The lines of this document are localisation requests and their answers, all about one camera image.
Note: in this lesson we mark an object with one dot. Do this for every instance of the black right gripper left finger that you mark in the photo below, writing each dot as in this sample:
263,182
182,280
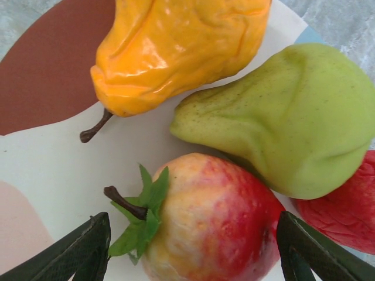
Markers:
76,257

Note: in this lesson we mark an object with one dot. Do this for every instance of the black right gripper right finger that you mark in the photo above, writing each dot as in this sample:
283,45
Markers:
310,257

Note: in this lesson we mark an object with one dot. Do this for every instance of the red toy fruit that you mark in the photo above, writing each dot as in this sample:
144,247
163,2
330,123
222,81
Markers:
345,210

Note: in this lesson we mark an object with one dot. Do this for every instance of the red yellow toy apple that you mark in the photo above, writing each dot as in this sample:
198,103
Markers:
211,222

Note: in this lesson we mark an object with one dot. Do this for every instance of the green toy pear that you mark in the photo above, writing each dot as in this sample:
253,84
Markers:
293,123

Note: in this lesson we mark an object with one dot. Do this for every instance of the orange toy pear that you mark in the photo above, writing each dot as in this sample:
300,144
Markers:
181,52

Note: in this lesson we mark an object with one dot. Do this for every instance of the white patterned plate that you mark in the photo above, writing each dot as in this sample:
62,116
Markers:
58,164

